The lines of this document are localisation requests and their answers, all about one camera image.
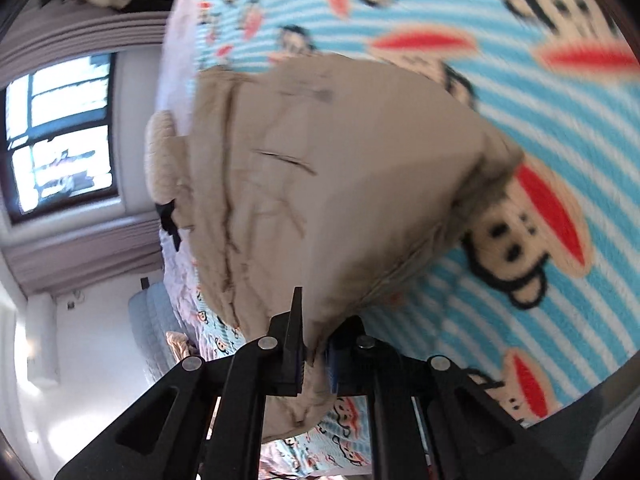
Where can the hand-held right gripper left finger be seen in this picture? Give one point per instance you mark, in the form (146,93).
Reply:
(295,360)

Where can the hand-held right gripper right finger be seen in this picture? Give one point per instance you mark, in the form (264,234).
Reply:
(336,367)

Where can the tan puffer jacket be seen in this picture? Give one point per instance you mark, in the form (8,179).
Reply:
(325,185)

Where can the cream striped garment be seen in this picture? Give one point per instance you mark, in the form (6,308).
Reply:
(177,344)

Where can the grey-blue quilted headboard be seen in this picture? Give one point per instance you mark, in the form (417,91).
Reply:
(150,330)

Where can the blue striped monkey-print blanket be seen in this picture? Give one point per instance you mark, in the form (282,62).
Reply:
(500,335)

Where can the black folded clothing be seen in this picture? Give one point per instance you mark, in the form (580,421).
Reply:
(167,217)

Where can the grey curtain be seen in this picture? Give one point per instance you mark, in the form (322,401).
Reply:
(85,255)
(85,35)

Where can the round cream cushion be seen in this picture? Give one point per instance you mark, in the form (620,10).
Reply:
(160,155)

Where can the purple bedspread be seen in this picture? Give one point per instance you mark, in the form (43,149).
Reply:
(177,60)

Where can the dark-framed window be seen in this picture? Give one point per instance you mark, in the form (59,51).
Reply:
(60,125)

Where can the white wall unit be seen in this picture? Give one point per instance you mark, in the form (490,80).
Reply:
(40,340)

